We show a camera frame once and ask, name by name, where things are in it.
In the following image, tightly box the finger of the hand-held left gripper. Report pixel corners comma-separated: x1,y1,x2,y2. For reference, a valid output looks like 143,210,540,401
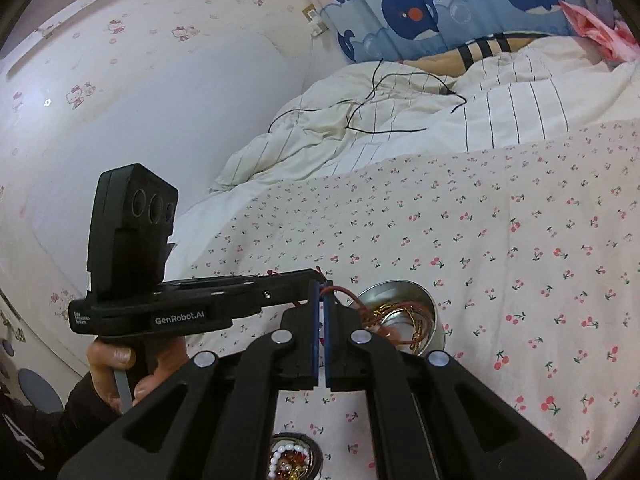
232,268,327,317

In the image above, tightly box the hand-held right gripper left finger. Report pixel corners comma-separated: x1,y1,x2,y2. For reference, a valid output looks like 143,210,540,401
57,284,321,480

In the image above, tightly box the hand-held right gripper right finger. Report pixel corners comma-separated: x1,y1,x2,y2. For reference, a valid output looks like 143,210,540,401
323,284,586,480

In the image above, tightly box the red cord necklace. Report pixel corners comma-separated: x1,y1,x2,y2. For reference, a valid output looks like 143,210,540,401
322,284,432,356

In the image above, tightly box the round metal tin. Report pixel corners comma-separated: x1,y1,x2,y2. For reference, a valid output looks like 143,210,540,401
357,280,446,359
268,432,326,480

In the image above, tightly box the white pearl bead bracelet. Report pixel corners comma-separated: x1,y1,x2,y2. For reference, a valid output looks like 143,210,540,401
269,441,307,480

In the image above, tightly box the person's left forearm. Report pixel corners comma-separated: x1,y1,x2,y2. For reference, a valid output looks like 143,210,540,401
0,372,123,480

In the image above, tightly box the person's left hand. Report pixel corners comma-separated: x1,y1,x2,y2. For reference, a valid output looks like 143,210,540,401
87,337,188,416

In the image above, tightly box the white bed sheet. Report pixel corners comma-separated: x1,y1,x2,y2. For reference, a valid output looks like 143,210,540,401
172,180,301,266

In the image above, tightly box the cherry print bed sheet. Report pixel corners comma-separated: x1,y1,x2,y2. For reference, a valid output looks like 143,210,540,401
172,117,640,480

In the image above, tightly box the white striped duvet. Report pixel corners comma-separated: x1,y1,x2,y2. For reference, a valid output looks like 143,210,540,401
210,35,640,193

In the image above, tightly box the tan black striped pillow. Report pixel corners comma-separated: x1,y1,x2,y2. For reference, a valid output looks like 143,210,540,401
402,32,551,79

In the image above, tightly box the pink cloth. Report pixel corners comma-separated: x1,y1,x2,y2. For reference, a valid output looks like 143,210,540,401
559,0,640,65

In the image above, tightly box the gold chain necklace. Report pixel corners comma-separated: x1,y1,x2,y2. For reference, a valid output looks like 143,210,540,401
371,301,427,342

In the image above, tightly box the red bead bracelet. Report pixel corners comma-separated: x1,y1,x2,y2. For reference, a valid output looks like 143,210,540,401
282,451,309,476

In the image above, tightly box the black cable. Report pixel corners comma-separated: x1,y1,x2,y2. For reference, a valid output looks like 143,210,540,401
269,58,469,134

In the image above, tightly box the white wall outlet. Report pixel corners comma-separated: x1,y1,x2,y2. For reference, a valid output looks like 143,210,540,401
302,4,329,37

